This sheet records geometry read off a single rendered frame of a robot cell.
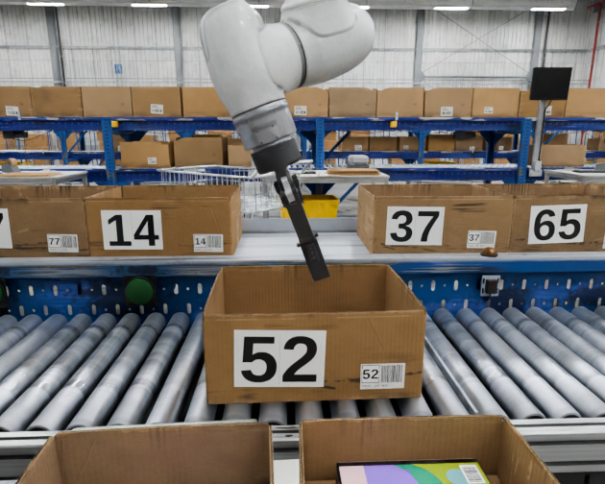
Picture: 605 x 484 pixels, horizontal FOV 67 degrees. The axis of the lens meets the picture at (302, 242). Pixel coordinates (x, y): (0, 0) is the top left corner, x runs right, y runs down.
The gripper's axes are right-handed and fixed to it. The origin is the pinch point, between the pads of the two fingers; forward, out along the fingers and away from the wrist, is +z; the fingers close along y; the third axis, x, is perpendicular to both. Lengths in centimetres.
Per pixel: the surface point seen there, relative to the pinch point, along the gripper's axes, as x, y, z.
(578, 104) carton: 355, -501, 72
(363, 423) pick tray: -0.9, 20.8, 17.9
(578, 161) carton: 324, -474, 134
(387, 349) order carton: 6.5, 0.7, 19.8
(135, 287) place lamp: -48, -42, 3
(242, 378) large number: -19.3, 1.3, 15.6
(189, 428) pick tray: -22.4, 21.5, 9.6
